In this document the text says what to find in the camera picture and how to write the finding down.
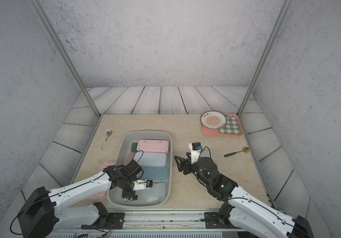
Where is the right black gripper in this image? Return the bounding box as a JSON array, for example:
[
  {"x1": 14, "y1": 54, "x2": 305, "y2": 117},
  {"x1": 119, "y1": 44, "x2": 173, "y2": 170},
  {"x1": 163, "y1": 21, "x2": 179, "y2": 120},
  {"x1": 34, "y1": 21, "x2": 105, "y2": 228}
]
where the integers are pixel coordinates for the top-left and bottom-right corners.
[{"x1": 175, "y1": 152, "x2": 213, "y2": 189}]

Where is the clear translucent pencil case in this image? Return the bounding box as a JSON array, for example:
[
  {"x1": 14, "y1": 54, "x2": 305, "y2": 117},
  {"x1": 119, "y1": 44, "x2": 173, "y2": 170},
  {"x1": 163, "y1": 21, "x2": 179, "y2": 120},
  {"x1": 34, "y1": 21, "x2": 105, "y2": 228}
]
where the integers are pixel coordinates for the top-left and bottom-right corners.
[{"x1": 136, "y1": 183, "x2": 165, "y2": 198}]

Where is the teal pencil case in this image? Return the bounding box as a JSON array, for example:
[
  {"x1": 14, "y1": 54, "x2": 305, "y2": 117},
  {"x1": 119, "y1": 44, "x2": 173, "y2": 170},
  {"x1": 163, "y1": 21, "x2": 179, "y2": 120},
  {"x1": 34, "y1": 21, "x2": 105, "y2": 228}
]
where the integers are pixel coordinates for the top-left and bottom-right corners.
[{"x1": 140, "y1": 167, "x2": 168, "y2": 180}]

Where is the grey plastic storage box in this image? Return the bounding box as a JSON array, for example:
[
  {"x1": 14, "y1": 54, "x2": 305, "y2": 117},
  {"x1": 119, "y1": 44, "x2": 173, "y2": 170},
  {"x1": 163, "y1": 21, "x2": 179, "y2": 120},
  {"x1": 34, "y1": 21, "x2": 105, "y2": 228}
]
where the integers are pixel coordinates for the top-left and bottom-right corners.
[{"x1": 107, "y1": 130, "x2": 173, "y2": 209}]

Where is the light blue pencil case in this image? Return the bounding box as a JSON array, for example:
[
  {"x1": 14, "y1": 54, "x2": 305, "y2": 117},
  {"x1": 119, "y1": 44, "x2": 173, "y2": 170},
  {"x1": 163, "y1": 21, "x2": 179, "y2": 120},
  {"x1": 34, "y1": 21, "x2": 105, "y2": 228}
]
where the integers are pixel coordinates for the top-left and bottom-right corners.
[{"x1": 133, "y1": 152, "x2": 167, "y2": 167}]

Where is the pink pencil case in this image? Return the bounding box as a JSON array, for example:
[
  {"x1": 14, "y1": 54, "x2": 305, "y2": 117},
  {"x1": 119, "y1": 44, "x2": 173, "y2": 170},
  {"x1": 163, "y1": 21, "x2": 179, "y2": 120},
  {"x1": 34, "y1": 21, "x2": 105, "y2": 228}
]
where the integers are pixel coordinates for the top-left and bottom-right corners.
[
  {"x1": 124, "y1": 152, "x2": 135, "y2": 165},
  {"x1": 137, "y1": 139, "x2": 169, "y2": 154}
]

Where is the dark green pencil case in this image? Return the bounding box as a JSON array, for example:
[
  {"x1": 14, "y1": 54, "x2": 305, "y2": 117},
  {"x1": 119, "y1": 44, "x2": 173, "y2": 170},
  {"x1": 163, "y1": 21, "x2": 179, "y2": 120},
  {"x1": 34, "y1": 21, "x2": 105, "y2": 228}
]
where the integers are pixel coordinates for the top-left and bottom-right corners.
[{"x1": 131, "y1": 142, "x2": 138, "y2": 153}]

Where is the gold spoon dark handle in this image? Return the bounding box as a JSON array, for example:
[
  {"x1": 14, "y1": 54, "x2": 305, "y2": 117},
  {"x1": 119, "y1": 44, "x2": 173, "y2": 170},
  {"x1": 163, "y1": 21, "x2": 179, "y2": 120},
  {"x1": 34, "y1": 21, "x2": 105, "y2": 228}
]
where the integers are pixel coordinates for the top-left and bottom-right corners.
[{"x1": 224, "y1": 147, "x2": 251, "y2": 158}]

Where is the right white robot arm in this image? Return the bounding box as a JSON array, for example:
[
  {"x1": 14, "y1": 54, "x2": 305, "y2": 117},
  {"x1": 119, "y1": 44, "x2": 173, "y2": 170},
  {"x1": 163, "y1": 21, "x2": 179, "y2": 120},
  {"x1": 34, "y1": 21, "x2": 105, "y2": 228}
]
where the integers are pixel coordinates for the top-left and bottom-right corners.
[{"x1": 174, "y1": 153, "x2": 314, "y2": 238}]

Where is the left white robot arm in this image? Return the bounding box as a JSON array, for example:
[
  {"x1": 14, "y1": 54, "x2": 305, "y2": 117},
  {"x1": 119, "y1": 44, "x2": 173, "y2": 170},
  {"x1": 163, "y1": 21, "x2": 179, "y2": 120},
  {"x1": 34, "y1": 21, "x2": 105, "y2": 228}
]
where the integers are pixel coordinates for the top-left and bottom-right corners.
[{"x1": 15, "y1": 160, "x2": 153, "y2": 238}]

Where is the pink tray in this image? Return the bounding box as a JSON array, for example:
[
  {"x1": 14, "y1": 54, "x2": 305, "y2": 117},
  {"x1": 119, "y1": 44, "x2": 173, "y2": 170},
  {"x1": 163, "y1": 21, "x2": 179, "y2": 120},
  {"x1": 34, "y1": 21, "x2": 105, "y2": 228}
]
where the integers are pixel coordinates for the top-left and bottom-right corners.
[{"x1": 201, "y1": 114, "x2": 243, "y2": 136}]

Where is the round patterned plate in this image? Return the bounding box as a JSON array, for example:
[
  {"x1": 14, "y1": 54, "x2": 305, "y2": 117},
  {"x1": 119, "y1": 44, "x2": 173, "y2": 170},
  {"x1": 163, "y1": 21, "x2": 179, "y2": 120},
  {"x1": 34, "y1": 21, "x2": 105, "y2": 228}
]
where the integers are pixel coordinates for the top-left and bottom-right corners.
[{"x1": 200, "y1": 111, "x2": 227, "y2": 130}]

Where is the green checkered cloth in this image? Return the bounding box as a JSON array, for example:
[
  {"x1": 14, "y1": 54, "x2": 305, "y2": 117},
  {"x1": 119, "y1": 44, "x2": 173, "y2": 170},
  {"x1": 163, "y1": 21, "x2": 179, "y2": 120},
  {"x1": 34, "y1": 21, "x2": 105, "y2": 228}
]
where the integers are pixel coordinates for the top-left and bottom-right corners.
[{"x1": 219, "y1": 117, "x2": 242, "y2": 135}]

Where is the silver spoon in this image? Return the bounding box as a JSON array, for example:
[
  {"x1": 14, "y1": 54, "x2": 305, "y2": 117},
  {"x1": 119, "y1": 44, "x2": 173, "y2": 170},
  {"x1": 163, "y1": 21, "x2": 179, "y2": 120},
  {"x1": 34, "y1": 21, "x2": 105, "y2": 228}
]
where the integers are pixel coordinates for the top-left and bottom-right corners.
[{"x1": 100, "y1": 130, "x2": 112, "y2": 151}]

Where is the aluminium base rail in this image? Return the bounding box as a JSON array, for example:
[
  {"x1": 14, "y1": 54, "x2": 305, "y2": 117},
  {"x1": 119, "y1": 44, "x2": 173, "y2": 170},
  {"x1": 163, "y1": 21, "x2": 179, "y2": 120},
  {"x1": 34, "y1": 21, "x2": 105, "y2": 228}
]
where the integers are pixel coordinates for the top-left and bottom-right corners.
[{"x1": 43, "y1": 209, "x2": 296, "y2": 238}]

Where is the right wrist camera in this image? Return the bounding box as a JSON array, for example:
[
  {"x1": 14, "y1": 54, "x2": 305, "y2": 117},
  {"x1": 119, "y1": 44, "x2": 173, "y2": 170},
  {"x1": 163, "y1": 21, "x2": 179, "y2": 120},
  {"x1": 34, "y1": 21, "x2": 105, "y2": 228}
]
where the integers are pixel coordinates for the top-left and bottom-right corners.
[{"x1": 189, "y1": 142, "x2": 202, "y2": 164}]

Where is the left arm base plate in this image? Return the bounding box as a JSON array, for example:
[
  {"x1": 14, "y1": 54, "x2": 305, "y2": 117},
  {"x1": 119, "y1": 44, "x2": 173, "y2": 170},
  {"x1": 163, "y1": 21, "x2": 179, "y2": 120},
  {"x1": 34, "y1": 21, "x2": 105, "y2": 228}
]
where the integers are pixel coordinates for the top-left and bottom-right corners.
[{"x1": 81, "y1": 212, "x2": 125, "y2": 230}]

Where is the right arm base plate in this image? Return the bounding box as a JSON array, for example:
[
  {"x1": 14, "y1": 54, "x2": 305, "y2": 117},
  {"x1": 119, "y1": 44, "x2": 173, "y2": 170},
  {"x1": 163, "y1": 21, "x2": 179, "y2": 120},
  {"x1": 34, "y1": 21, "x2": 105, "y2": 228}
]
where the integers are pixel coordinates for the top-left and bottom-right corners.
[{"x1": 203, "y1": 212, "x2": 236, "y2": 229}]

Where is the right aluminium frame post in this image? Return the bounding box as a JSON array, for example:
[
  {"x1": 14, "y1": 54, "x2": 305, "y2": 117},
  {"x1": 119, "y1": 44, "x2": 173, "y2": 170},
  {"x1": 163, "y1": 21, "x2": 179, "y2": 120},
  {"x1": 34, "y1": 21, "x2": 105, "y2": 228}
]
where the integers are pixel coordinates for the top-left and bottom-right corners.
[{"x1": 237, "y1": 0, "x2": 293, "y2": 117}]

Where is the aluminium frame post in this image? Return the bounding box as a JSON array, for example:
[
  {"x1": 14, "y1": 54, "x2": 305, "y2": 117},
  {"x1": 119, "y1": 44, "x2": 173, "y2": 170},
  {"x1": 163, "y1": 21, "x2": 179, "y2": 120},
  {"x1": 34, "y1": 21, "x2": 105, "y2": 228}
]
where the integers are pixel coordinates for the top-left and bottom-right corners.
[
  {"x1": 237, "y1": 0, "x2": 293, "y2": 117},
  {"x1": 28, "y1": 0, "x2": 101, "y2": 119}
]

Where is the left aluminium frame post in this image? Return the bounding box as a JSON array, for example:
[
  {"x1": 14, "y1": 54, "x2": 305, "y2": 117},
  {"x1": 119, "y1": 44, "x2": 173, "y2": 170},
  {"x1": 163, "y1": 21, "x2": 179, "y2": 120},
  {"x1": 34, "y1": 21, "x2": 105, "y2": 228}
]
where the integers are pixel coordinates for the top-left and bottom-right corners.
[{"x1": 28, "y1": 0, "x2": 101, "y2": 119}]

